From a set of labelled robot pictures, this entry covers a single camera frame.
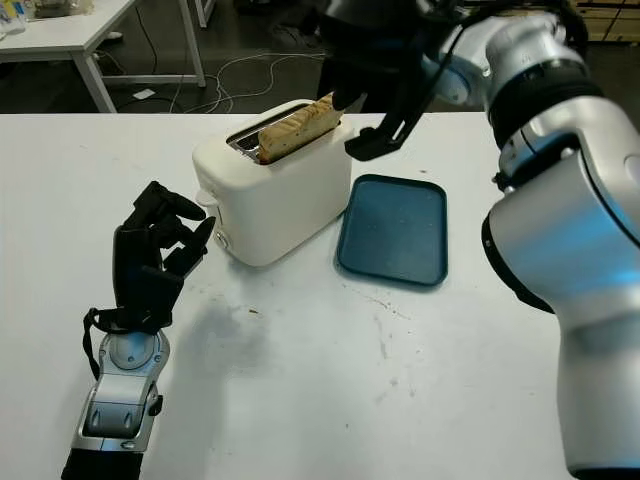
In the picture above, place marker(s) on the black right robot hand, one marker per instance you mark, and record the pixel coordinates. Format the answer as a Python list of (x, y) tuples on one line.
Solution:
[(370, 45)]

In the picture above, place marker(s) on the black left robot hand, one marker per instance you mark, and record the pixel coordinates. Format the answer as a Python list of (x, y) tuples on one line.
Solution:
[(127, 260)]

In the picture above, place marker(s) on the slice of brown bread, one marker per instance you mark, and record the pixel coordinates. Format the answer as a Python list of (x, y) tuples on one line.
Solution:
[(295, 132)]

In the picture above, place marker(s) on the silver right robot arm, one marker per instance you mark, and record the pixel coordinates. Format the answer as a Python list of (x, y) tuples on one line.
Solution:
[(575, 225)]

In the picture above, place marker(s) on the white toaster lever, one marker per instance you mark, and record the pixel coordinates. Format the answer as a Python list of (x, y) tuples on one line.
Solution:
[(207, 198)]

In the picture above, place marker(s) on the cream white two-slot toaster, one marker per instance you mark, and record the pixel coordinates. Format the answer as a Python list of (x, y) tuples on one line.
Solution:
[(280, 200)]

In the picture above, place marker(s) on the teal rectangular tray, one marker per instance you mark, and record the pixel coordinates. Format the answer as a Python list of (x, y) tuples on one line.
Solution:
[(395, 235)]

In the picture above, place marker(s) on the white paper sheet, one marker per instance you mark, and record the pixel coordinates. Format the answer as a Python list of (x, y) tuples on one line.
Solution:
[(144, 94)]

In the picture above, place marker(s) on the white office table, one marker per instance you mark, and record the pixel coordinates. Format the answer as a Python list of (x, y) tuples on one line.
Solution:
[(75, 30)]

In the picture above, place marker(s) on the wooden crate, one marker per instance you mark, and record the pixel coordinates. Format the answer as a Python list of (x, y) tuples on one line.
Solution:
[(615, 25)]

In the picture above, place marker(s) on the clear bag with brown contents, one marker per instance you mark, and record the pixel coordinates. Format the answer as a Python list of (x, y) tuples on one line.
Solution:
[(65, 5)]

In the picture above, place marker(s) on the clear plastic cup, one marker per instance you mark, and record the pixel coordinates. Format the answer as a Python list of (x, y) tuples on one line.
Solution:
[(10, 17)]

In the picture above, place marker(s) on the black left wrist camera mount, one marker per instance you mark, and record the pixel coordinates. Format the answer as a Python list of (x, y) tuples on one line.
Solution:
[(160, 295)]

